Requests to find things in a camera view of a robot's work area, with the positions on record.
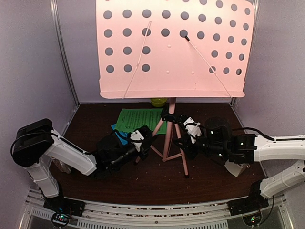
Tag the white metronome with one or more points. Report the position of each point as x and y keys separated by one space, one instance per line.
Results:
x=236 y=169

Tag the yellow-green bowl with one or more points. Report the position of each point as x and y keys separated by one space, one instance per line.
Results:
x=158 y=102

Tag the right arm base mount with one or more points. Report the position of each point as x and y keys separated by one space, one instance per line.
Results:
x=245 y=205

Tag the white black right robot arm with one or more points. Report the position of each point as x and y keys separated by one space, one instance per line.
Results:
x=215 y=138

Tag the green sheet music paper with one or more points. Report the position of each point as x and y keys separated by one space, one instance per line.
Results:
x=131 y=119

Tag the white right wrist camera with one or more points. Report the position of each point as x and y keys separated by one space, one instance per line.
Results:
x=193 y=129

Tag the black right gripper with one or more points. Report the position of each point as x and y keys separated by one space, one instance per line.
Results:
x=188 y=147

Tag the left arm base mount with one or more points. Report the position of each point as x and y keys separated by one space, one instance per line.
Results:
x=66 y=206

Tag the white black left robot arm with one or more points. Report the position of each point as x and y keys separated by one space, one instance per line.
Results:
x=40 y=139

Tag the aluminium front rail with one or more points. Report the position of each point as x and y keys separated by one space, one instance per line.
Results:
x=208 y=215

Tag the patterned ceramic mug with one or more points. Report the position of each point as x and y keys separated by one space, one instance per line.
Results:
x=62 y=166

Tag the pink music stand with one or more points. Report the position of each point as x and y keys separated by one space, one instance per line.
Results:
x=173 y=48

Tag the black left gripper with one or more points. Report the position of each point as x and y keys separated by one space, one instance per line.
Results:
x=145 y=144

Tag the blue sheet music paper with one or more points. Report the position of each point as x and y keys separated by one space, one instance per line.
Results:
x=122 y=136

